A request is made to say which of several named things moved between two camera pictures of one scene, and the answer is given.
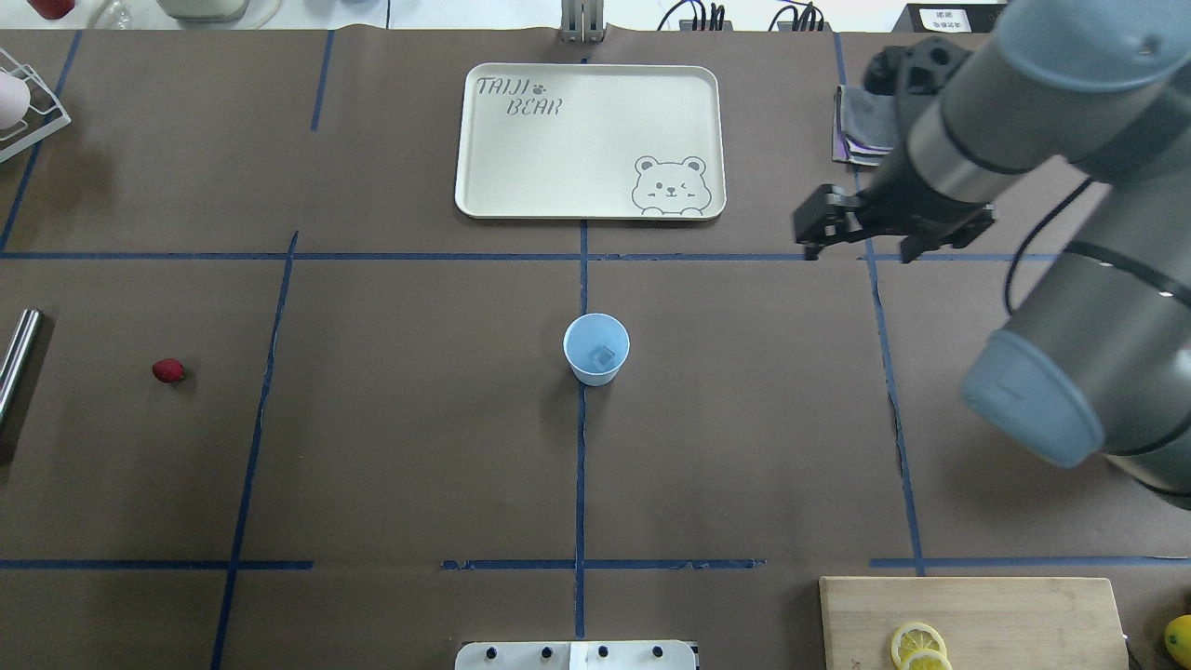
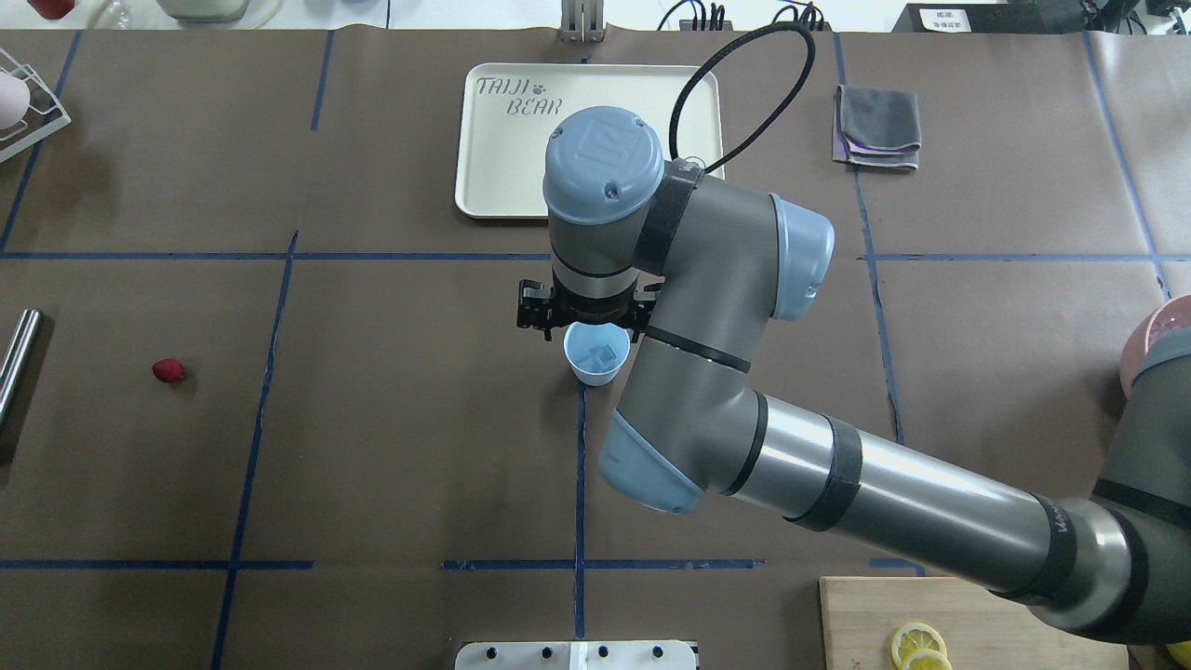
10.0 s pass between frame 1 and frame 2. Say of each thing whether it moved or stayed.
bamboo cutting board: stayed
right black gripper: moved
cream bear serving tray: stayed
